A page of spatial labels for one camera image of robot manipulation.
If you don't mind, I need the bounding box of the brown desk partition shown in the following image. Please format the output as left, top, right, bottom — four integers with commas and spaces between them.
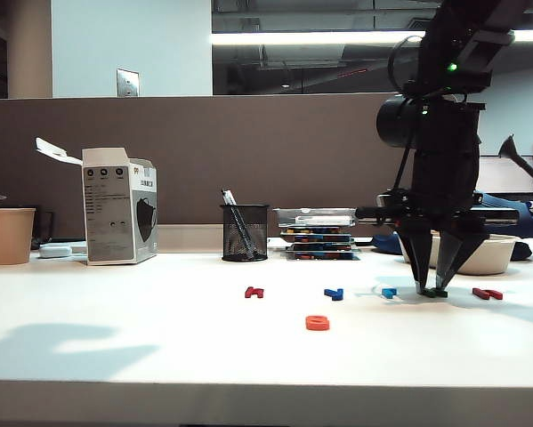
0, 92, 459, 241

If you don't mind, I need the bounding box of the brown paper cup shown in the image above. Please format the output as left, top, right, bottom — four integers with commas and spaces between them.
0, 207, 36, 267

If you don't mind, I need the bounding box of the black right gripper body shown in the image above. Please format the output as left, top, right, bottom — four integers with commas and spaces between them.
354, 104, 521, 232

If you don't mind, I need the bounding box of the white grey mask box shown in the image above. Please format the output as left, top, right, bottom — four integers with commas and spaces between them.
35, 137, 158, 267

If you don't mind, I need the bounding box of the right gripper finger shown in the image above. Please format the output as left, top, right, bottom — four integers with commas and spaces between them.
434, 229, 483, 293
397, 224, 432, 294

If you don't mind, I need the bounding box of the red letter n magnet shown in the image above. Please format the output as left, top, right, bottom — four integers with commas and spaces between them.
472, 286, 504, 301

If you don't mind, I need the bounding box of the small white case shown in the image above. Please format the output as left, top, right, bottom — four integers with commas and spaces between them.
37, 243, 75, 260

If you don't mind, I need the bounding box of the black mesh pen holder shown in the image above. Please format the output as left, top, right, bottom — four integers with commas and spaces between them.
219, 204, 271, 263

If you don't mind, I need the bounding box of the ceiling light strip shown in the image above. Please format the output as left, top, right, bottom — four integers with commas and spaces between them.
210, 29, 533, 46

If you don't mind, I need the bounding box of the white computer monitor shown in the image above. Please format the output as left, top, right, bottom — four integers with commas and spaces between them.
477, 155, 533, 196

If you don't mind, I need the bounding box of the black white pen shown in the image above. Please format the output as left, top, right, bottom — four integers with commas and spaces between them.
220, 189, 254, 259

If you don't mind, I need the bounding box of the white oval pulp tray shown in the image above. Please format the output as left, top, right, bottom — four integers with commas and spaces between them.
397, 230, 521, 276

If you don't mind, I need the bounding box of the silver wall plate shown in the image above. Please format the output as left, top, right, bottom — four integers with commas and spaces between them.
116, 68, 141, 99

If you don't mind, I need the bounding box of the flat magnet set box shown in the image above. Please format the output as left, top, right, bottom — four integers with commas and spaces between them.
281, 234, 355, 245
286, 251, 360, 262
286, 242, 360, 254
279, 225, 355, 237

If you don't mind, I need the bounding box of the blue fabric bag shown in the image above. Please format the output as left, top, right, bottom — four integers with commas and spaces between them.
371, 190, 533, 262

